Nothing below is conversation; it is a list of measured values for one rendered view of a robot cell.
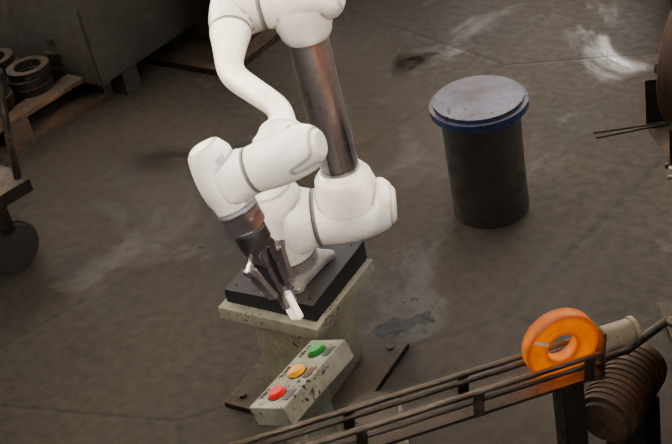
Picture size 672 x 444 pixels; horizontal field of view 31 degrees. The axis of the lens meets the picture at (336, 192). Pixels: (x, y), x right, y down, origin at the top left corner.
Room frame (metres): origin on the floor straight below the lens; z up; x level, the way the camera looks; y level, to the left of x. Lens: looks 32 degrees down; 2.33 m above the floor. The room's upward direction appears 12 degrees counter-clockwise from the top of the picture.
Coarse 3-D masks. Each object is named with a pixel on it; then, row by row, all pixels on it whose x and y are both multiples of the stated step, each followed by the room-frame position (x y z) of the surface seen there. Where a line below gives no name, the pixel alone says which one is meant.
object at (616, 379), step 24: (624, 360) 1.95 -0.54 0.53; (648, 360) 1.94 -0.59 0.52; (600, 384) 1.89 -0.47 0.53; (624, 384) 1.88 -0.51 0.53; (648, 384) 1.89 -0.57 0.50; (600, 408) 1.84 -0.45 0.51; (624, 408) 1.82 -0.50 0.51; (648, 408) 1.87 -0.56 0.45; (600, 432) 1.84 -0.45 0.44; (624, 432) 1.81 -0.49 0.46; (648, 432) 1.90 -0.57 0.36
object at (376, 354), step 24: (264, 336) 2.67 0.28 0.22; (288, 336) 2.62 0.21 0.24; (336, 336) 2.65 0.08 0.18; (360, 336) 2.83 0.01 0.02; (264, 360) 2.81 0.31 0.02; (288, 360) 2.63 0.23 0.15; (360, 360) 2.72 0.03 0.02; (384, 360) 2.70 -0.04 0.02; (240, 384) 2.72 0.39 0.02; (264, 384) 2.70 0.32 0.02; (336, 384) 2.61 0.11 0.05; (360, 384) 2.62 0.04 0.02; (240, 408) 2.63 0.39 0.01; (336, 408) 2.54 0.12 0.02
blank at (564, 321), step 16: (544, 320) 1.84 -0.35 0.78; (560, 320) 1.83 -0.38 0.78; (576, 320) 1.83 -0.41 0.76; (528, 336) 1.83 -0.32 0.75; (544, 336) 1.82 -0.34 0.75; (576, 336) 1.83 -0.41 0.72; (592, 336) 1.84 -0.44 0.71; (528, 352) 1.81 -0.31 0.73; (544, 352) 1.82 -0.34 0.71; (560, 352) 1.85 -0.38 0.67; (576, 352) 1.83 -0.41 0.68; (592, 352) 1.84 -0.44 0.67
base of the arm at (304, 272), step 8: (312, 256) 2.67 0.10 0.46; (320, 256) 2.70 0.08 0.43; (328, 256) 2.70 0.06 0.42; (304, 264) 2.64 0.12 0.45; (312, 264) 2.66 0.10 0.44; (320, 264) 2.67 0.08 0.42; (296, 272) 2.63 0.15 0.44; (304, 272) 2.64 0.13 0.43; (312, 272) 2.65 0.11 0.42; (296, 280) 2.62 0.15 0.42; (304, 280) 2.62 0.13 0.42; (296, 288) 2.59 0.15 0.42; (304, 288) 2.60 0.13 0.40
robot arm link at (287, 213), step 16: (272, 192) 2.67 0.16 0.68; (288, 192) 2.67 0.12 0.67; (304, 192) 2.70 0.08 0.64; (272, 208) 2.64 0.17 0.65; (288, 208) 2.64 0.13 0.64; (304, 208) 2.65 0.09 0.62; (272, 224) 2.63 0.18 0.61; (288, 224) 2.63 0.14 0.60; (304, 224) 2.63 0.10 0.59; (288, 240) 2.63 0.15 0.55; (304, 240) 2.62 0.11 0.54; (288, 256) 2.63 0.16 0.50; (304, 256) 2.65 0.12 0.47
